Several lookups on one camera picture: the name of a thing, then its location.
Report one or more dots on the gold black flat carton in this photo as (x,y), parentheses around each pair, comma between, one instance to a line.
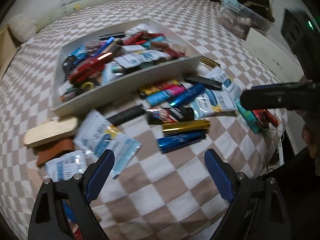
(210,62)

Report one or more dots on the brown leather piece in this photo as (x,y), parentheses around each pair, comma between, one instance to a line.
(52,152)

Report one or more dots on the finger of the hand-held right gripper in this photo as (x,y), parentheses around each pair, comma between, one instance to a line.
(275,87)
(270,100)

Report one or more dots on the fluffy white pillow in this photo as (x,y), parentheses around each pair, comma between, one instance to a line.
(22,27)

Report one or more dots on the white cardboard carton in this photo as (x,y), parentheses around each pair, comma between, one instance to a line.
(270,57)

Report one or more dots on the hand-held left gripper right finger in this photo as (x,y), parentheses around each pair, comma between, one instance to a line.
(220,175)

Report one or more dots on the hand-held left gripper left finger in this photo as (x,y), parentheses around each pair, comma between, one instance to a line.
(100,177)

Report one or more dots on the pink printed lighter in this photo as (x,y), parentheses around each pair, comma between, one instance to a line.
(177,90)

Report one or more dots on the person's right hand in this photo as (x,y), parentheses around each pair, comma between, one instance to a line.
(311,135)

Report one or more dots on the heap of mixed lighters and sachets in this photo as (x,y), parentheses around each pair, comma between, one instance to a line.
(117,57)

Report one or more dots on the light wooden board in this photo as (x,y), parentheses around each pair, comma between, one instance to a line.
(50,131)

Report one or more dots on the black printed lighter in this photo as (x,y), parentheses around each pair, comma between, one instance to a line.
(170,115)

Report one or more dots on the blue face mask pack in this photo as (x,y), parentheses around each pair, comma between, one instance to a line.
(231,3)

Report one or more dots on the white shallow cardboard box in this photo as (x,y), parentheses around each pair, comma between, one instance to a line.
(125,87)

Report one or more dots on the clear plastic storage bin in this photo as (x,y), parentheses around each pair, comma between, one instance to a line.
(240,22)

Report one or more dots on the gold metallic lighter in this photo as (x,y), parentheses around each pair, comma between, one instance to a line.
(185,127)

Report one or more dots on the black flat stick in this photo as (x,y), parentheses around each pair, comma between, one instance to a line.
(203,83)

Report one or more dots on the white blue sachet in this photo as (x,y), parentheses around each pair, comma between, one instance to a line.
(217,97)
(100,135)
(62,166)

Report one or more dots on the dark blue lighter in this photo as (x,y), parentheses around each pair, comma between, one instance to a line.
(188,95)

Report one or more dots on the black ribbed cylinder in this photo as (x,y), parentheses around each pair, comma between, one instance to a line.
(125,116)

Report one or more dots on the green bolster pillow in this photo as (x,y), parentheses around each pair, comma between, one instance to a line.
(75,11)

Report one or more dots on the light blue printed lighter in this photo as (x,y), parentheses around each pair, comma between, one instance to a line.
(160,98)

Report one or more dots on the white wall switch panel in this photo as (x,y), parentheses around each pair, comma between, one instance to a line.
(67,1)

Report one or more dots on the yellow red printed lighter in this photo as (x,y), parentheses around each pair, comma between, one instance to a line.
(157,88)

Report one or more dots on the wooden bedside shelf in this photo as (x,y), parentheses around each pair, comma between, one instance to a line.
(7,50)

